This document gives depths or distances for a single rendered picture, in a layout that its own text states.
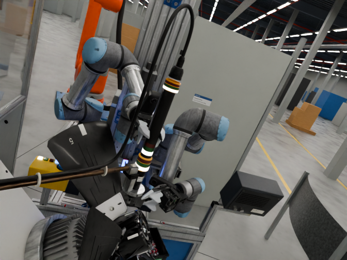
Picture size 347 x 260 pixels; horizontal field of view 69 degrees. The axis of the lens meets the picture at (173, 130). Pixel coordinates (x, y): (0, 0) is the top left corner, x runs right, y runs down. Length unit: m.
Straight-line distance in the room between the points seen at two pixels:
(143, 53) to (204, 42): 1.08
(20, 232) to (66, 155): 0.23
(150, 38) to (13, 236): 1.20
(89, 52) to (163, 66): 0.56
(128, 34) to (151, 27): 7.27
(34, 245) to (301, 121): 12.73
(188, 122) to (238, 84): 1.67
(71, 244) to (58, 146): 0.26
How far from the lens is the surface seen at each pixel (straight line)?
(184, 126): 1.14
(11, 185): 0.61
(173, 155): 1.16
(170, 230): 1.46
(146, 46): 1.60
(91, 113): 1.50
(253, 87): 2.84
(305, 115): 13.11
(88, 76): 1.28
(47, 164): 1.24
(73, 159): 0.73
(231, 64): 2.68
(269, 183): 1.47
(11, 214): 0.81
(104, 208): 0.78
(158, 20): 1.61
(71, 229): 0.81
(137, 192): 0.81
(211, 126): 1.16
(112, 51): 1.20
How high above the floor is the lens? 1.75
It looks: 19 degrees down
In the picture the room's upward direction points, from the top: 22 degrees clockwise
